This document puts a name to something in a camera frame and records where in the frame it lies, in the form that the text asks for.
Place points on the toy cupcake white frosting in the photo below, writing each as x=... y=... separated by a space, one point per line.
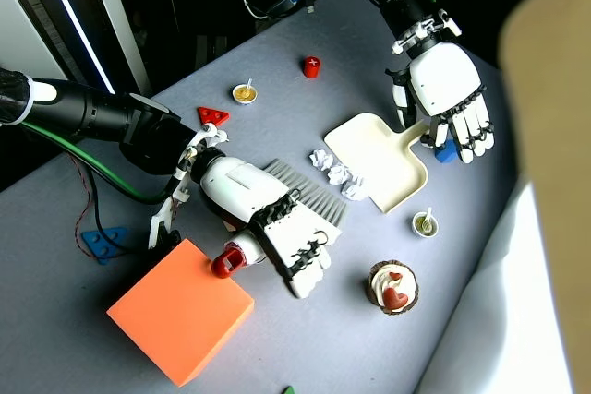
x=392 y=290

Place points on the small bowl yellow food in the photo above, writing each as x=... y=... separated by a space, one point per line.
x=244 y=95

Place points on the orange foam cube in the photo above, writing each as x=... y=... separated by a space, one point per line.
x=180 y=315

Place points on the blurred tan panel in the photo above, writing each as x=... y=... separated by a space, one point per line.
x=554 y=135

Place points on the red triangle block with holes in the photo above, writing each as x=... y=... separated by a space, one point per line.
x=208 y=119

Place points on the green triangle block with holes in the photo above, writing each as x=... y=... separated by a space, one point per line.
x=289 y=390

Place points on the cream plastic dustpan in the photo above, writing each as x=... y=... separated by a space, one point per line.
x=383 y=158

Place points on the small bowl green soup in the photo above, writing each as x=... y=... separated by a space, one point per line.
x=425 y=224

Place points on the blue triangle block with holes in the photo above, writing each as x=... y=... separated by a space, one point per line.
x=94 y=248

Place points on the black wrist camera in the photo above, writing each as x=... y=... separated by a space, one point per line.
x=168 y=237

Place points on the blue hexagonal block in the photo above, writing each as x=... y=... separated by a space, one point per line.
x=445 y=154

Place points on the white sheet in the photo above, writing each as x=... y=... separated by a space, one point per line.
x=508 y=320

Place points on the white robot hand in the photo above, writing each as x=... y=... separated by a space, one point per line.
x=443 y=80
x=244 y=186

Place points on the grey table cloth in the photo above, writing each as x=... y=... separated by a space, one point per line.
x=300 y=343

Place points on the red cylinder block white cross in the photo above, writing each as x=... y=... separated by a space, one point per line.
x=311 y=68

